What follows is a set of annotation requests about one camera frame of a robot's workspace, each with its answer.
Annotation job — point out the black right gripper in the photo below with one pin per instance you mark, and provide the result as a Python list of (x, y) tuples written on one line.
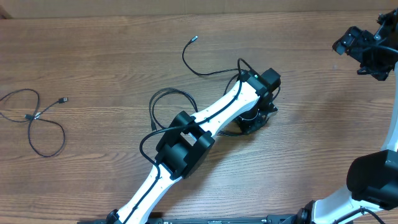
[(359, 40)]

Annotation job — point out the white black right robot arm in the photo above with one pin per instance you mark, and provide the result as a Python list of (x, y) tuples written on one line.
[(371, 183)]

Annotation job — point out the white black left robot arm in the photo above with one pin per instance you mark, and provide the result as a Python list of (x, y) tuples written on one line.
[(189, 138)]

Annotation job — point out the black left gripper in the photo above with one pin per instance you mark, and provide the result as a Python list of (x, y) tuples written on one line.
[(248, 127)]

